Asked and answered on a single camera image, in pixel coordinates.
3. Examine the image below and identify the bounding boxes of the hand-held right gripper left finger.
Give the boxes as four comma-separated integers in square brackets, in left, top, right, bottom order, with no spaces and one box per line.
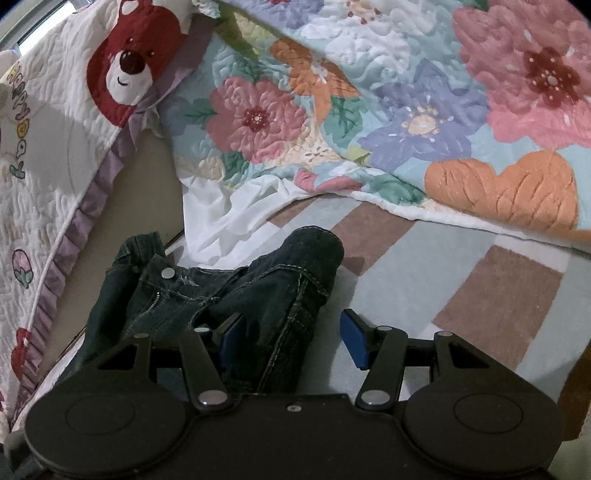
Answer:
[95,313,246,414]

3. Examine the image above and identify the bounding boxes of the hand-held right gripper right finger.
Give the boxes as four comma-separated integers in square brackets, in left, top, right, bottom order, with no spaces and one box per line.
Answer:
[339,310,498,413]

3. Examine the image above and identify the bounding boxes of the dark denim jeans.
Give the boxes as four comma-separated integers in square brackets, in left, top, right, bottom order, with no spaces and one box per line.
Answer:
[60,225,346,396]

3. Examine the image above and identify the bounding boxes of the checked grey brown bed mat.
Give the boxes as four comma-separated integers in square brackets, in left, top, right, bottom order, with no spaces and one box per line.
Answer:
[9,182,591,441]

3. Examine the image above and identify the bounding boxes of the white cloth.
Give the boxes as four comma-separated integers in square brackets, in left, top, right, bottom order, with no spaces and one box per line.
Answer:
[181,162,324,272]

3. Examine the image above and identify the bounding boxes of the floral quilted blanket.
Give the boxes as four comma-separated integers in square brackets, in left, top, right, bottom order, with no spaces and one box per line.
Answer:
[159,0,591,244]

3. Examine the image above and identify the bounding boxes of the white bear print quilt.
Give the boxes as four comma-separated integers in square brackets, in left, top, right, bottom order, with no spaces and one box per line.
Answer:
[0,0,209,445]

